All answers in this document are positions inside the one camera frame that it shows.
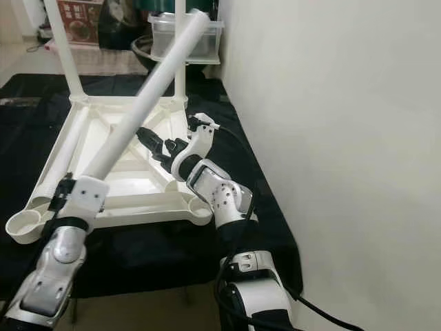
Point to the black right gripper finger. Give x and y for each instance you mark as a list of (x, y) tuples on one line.
[(150, 138)]

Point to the white plastic table top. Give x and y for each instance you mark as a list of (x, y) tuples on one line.
[(151, 186)]

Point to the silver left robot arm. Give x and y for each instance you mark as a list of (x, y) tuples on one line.
[(65, 252)]

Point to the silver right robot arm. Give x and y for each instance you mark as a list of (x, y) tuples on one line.
[(224, 193)]

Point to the black tablecloth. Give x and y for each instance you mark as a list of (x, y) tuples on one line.
[(27, 165)]

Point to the black wok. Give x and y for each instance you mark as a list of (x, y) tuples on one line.
[(145, 58)]

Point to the pink fleece cover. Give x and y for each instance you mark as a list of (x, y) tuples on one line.
[(110, 61)]

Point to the narrow clear tape strip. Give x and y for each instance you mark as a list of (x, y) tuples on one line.
[(17, 102)]

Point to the dark glass pan lid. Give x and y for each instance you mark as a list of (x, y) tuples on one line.
[(120, 24)]

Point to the orange-lid box with red poster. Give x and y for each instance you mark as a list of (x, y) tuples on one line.
[(89, 24)]

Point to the green pot lid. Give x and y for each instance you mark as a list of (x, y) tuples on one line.
[(158, 5)]

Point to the grey upright vacuum cleaner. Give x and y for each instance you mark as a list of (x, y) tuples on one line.
[(43, 31)]

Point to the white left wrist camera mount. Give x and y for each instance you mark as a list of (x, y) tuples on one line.
[(93, 193)]

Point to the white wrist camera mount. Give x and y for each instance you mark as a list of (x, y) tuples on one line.
[(93, 193), (200, 134)]

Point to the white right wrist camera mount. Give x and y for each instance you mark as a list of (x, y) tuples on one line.
[(200, 134)]

